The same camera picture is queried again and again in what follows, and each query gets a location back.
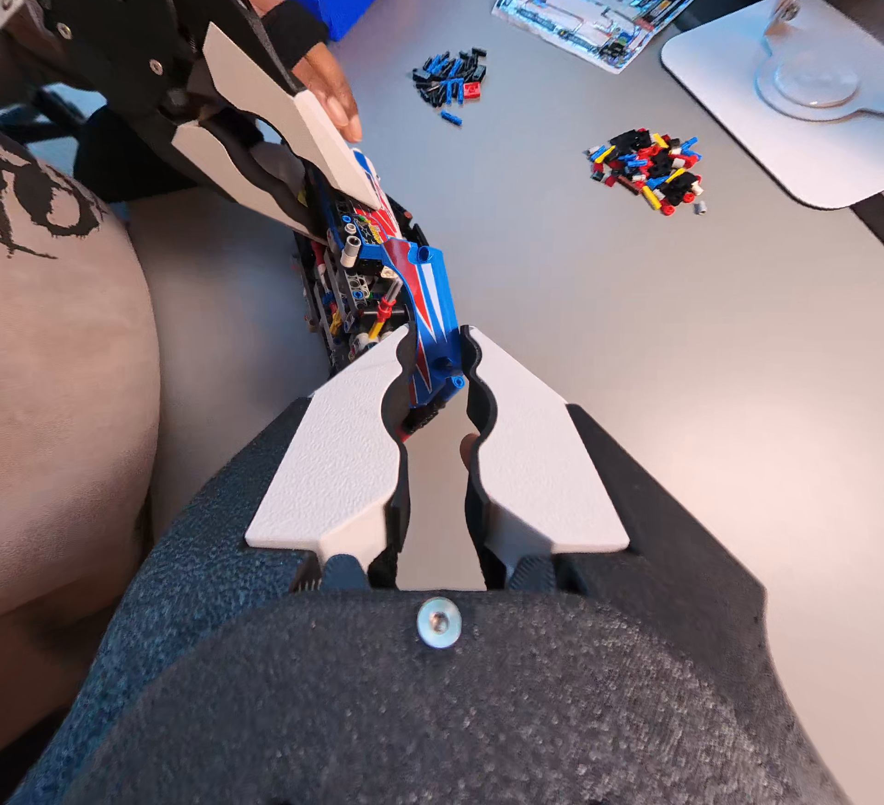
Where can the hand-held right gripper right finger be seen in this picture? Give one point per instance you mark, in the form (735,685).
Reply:
(545,480)

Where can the lego race car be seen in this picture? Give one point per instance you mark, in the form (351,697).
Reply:
(359,280)

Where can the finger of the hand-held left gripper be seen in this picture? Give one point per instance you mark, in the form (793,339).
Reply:
(276,101)
(221,159)

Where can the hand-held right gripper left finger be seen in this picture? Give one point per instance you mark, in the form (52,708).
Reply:
(331,473)

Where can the pile of blue lego pieces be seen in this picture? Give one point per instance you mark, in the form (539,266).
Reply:
(452,77)

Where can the person's right hand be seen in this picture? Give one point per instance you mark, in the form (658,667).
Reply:
(469,453)

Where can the pile of mixed lego pieces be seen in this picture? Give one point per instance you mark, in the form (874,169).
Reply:
(649,170)

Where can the person's torso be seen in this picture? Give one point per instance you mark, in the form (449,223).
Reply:
(69,404)

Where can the blue curved lego panel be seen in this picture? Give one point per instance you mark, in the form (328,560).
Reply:
(428,308)

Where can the white book stand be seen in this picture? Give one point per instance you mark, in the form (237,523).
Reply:
(794,94)

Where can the person's left hand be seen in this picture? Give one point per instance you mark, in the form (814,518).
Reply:
(331,87)

